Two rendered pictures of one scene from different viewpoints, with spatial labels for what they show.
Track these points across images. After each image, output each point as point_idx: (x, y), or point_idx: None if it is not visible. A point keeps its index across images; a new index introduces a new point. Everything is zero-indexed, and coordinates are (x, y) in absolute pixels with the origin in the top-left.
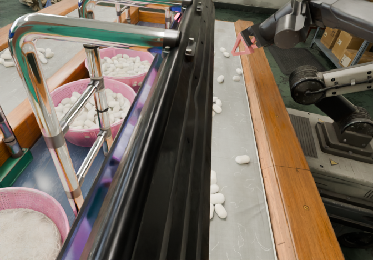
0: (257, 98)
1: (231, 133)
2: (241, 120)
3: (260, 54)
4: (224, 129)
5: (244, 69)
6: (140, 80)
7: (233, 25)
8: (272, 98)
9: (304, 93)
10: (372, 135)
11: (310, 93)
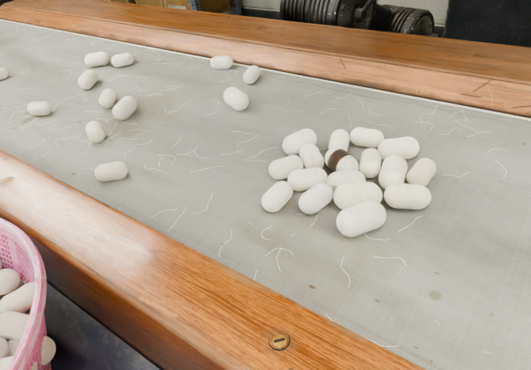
0: (384, 62)
1: (529, 160)
2: (461, 124)
3: (186, 14)
4: (510, 170)
5: (219, 54)
6: (42, 337)
7: (5, 22)
8: (393, 43)
9: (351, 20)
10: (431, 32)
11: (364, 12)
